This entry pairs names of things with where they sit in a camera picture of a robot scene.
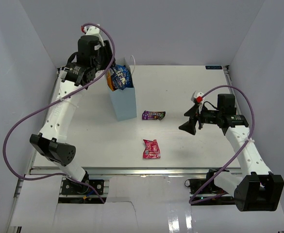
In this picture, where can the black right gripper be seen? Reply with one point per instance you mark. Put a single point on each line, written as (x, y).
(190, 126)

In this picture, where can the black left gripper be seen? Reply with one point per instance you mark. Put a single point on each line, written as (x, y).
(107, 50)

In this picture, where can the orange Kettle chips bag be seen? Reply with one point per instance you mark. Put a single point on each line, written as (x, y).
(109, 82)

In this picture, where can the blue snack bag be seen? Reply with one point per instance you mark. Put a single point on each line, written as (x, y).
(121, 77)

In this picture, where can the purple Skittles packet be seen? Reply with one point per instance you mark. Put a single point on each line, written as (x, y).
(151, 115)

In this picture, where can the red pink candy packet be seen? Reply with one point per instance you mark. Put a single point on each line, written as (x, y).
(152, 150)

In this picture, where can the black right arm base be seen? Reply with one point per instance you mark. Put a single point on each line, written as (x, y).
(211, 195)

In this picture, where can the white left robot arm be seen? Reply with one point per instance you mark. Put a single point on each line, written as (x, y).
(50, 142)

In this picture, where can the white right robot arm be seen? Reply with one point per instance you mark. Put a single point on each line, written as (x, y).
(259, 189)

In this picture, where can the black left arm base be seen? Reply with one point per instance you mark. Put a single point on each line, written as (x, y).
(74, 193)

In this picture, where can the light blue paper bag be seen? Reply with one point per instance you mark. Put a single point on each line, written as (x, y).
(124, 101)

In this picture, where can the blue label right corner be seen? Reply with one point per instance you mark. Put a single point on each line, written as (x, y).
(213, 67)

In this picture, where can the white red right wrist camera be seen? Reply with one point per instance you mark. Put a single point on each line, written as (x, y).
(197, 99)

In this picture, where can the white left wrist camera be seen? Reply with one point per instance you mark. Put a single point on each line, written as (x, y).
(88, 29)

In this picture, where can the aluminium front frame rail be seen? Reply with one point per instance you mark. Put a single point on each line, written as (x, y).
(136, 171)

